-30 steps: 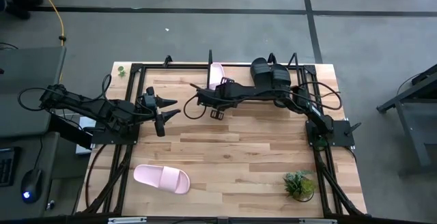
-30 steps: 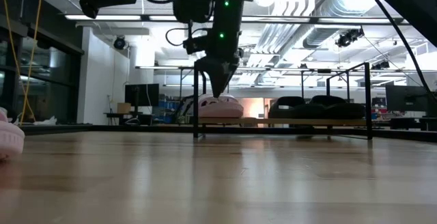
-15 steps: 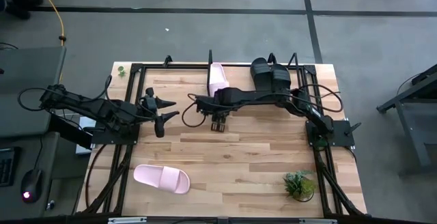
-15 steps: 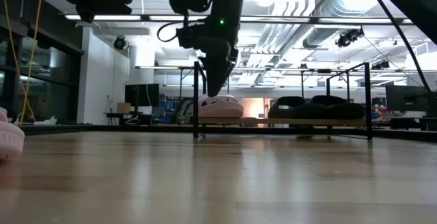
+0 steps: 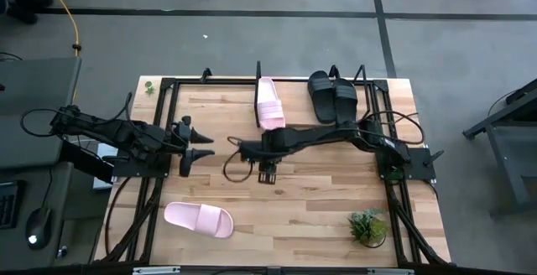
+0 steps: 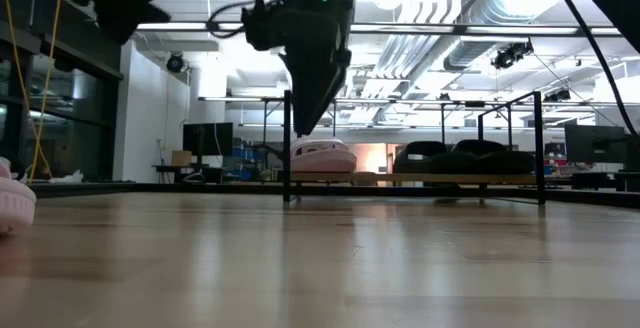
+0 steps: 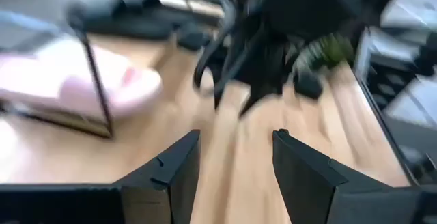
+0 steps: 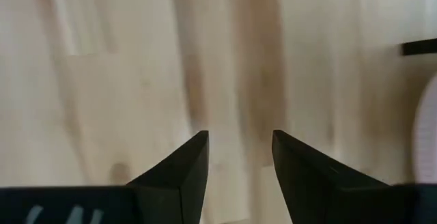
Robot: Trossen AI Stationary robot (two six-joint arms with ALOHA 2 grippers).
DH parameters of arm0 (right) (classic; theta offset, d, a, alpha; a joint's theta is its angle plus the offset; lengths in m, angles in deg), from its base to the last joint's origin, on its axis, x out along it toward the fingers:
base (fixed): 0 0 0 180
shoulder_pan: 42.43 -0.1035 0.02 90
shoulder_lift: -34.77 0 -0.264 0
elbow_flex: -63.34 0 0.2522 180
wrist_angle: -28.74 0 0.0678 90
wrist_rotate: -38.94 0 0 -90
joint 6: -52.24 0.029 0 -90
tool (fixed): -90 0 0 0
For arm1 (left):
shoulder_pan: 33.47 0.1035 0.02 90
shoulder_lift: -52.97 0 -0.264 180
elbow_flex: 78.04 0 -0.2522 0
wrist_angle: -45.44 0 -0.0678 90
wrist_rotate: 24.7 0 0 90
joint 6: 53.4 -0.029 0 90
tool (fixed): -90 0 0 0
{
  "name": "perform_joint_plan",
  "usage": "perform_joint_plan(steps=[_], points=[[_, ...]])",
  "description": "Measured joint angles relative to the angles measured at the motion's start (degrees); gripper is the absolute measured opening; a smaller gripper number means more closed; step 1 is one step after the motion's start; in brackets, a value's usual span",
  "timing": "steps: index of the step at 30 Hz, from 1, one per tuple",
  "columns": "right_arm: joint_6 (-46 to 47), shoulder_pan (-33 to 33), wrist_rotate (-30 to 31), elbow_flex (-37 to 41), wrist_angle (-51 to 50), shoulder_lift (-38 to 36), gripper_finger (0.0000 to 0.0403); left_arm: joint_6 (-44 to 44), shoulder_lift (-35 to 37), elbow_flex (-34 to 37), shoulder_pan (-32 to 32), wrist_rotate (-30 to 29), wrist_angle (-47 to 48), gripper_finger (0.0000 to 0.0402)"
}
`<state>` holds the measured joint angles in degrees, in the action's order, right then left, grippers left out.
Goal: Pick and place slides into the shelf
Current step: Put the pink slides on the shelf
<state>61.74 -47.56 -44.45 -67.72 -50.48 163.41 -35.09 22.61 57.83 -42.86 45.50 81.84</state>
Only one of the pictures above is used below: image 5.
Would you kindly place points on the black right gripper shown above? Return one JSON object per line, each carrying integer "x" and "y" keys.
{"x": 262, "y": 153}

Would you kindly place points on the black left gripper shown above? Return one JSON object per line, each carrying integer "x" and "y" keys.
{"x": 184, "y": 141}

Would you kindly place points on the pink rubber slide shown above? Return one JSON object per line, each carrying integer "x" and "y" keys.
{"x": 197, "y": 218}
{"x": 270, "y": 107}

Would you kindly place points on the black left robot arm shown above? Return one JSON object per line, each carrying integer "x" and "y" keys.
{"x": 109, "y": 134}

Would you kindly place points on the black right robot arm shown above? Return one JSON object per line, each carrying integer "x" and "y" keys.
{"x": 319, "y": 134}

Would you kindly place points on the black metal shoe shelf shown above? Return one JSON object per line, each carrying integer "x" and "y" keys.
{"x": 258, "y": 69}

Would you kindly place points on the small green plant sprig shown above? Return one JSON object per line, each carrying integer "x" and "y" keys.
{"x": 149, "y": 87}

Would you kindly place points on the white box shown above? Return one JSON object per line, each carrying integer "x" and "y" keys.
{"x": 107, "y": 150}

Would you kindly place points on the small potted green plant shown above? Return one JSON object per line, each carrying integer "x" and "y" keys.
{"x": 367, "y": 226}

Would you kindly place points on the dark grey desk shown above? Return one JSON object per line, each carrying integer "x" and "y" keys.
{"x": 63, "y": 195}

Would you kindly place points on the grey desk top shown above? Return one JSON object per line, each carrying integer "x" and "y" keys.
{"x": 33, "y": 107}

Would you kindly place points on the small silver black knob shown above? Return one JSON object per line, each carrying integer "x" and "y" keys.
{"x": 62, "y": 251}

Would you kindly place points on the black computer mouse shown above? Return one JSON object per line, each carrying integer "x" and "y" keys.
{"x": 38, "y": 229}

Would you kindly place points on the black keyboard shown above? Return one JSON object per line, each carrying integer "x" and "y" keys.
{"x": 7, "y": 205}

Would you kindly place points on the dark grey metal table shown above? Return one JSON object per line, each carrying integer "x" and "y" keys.
{"x": 516, "y": 149}

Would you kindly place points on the black aluminium rig frame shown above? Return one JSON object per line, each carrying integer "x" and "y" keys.
{"x": 226, "y": 81}

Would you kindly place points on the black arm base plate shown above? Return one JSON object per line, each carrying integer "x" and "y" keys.
{"x": 126, "y": 170}
{"x": 419, "y": 168}

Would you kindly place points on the grey metal bracket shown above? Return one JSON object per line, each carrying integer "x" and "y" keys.
{"x": 156, "y": 270}
{"x": 390, "y": 271}

